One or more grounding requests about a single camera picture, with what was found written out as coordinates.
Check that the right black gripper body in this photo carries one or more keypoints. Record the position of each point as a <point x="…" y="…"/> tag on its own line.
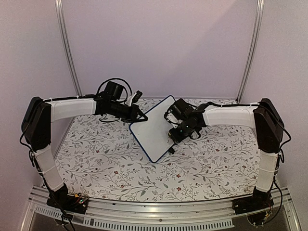
<point x="186" y="132"/>

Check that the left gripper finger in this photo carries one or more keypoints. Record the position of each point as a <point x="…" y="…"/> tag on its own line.
<point x="140" y="115"/>
<point x="134" y="120"/>

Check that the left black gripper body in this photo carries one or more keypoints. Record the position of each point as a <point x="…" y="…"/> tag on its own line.
<point x="124" y="115"/>

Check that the small blue-framed whiteboard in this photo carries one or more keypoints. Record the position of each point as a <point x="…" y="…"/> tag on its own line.
<point x="152" y="135"/>

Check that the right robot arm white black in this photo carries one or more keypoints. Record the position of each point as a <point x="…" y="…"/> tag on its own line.
<point x="232" y="149"/>

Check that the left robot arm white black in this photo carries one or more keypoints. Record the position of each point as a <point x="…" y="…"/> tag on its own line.
<point x="37" y="132"/>

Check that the floral patterned table mat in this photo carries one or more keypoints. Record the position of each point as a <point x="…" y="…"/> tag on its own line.
<point x="100" y="158"/>

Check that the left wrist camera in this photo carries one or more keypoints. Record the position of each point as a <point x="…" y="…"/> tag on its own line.
<point x="133" y="98"/>

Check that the wire whiteboard stand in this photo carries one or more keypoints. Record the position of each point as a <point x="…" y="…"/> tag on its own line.
<point x="171" y="150"/>

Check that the front aluminium rail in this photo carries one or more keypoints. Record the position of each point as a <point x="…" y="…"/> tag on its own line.
<point x="111" y="215"/>

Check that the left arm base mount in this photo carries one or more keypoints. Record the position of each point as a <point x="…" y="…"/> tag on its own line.
<point x="73" y="203"/>

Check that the left aluminium frame post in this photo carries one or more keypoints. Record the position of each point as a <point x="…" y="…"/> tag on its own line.
<point x="66" y="45"/>

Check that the aluminium frame post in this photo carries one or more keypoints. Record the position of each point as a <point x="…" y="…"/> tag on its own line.
<point x="252" y="49"/>
<point x="66" y="45"/>

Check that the right aluminium frame post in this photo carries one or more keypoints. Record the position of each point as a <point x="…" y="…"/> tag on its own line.
<point x="252" y="49"/>

